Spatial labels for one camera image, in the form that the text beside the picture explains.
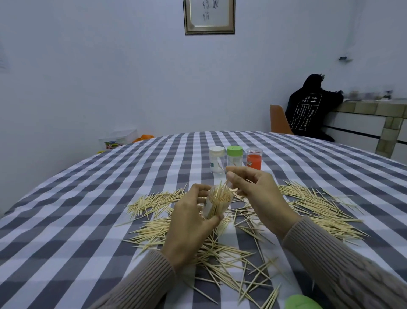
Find person's left forearm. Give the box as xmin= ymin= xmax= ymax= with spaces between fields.
xmin=89 ymin=250 xmax=177 ymax=309

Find clear jar with orange contents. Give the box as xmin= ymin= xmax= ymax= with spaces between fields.
xmin=246 ymin=147 xmax=263 ymax=171

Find person's right forearm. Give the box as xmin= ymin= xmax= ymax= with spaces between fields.
xmin=282 ymin=216 xmax=407 ymax=309

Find person's right hand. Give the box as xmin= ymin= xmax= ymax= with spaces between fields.
xmin=225 ymin=166 xmax=301 ymax=239

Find person's left hand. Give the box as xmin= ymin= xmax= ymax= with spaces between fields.
xmin=160 ymin=184 xmax=225 ymax=272

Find bundle of toothpicks in jar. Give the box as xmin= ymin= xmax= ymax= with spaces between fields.
xmin=207 ymin=183 xmax=234 ymax=220

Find white-lidded clear jar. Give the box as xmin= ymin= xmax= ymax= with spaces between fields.
xmin=209 ymin=146 xmax=226 ymax=174

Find framed wall picture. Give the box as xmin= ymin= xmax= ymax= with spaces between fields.
xmin=183 ymin=0 xmax=236 ymax=35

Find grey white checked tablecloth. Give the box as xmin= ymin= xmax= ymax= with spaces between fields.
xmin=0 ymin=130 xmax=407 ymax=309

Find tiled counter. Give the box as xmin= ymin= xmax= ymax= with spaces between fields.
xmin=321 ymin=99 xmax=407 ymax=165

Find loose green plastic lid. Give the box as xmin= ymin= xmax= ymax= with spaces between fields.
xmin=284 ymin=294 xmax=324 ymax=309

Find clear plastic toothpick jar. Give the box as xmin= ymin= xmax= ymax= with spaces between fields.
xmin=202 ymin=185 xmax=234 ymax=221

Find scattered pile of wooden toothpicks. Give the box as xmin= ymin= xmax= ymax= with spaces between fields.
xmin=115 ymin=180 xmax=370 ymax=309

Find clear plastic storage box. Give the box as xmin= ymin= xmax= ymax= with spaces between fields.
xmin=98 ymin=129 xmax=139 ymax=150

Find orange chair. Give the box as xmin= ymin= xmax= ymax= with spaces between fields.
xmin=270 ymin=104 xmax=294 ymax=135

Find green-lidded clear jar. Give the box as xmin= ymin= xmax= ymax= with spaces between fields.
xmin=226 ymin=145 xmax=243 ymax=174

